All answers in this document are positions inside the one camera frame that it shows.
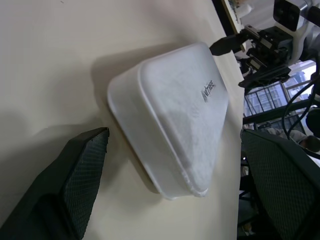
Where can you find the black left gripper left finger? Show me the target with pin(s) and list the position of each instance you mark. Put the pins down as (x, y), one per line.
(50, 190)

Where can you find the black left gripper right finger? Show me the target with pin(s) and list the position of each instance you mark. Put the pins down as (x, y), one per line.
(282, 180)

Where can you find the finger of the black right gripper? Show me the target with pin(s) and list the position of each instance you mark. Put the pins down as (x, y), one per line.
(265, 76)
(226, 45)

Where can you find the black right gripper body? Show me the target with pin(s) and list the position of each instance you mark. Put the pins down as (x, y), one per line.
(271, 47)

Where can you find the white foam box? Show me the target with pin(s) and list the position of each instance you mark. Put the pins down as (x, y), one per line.
(175, 112)

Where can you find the dark metal window railing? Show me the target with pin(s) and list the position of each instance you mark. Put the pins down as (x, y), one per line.
(265, 100)

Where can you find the wooden framed board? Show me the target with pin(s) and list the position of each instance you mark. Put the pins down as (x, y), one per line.
(231, 15)

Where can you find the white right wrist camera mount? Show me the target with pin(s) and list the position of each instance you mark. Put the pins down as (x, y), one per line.
(300, 27)

